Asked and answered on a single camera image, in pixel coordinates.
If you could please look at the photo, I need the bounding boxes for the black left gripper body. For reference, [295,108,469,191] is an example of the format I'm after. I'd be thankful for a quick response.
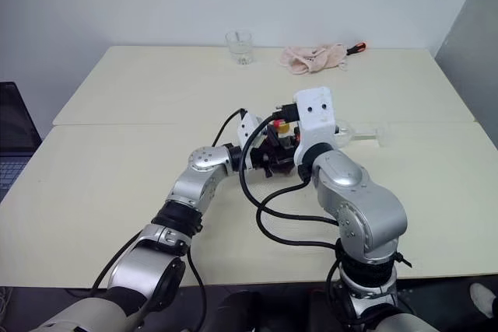
[250,138,275,173]

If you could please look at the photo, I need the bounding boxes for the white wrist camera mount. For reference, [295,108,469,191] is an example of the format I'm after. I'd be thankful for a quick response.
[237,113,266,149]
[292,85,338,173]

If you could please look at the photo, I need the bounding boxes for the black and orange tool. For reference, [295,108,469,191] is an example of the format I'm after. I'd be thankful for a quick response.
[345,40,369,56]

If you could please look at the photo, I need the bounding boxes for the cola bottle with red label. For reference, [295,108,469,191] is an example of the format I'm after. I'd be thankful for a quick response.
[268,120,301,174]

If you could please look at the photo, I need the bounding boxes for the clear glass tumbler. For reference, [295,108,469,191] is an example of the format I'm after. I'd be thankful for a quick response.
[225,29,256,66]

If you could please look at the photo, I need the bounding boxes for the white shoe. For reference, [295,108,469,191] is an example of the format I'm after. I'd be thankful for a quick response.
[468,281,498,320]

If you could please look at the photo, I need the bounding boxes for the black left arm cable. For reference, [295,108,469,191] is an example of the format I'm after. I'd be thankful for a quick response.
[89,107,248,332]

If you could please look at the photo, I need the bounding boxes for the dark laptop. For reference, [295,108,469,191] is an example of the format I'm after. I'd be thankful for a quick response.
[0,81,43,203]

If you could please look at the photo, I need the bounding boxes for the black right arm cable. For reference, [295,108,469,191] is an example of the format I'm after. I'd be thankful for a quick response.
[238,104,340,250]

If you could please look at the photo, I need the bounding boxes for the pink cloth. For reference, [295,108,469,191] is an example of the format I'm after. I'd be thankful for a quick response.
[279,41,349,76]

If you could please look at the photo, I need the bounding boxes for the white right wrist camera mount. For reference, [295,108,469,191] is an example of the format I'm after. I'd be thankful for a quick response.
[292,85,338,173]

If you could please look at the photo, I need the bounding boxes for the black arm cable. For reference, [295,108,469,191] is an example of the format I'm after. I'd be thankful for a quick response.
[238,104,340,250]
[89,107,248,332]

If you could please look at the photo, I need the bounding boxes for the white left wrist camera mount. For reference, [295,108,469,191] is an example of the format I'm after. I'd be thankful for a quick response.
[237,113,266,149]

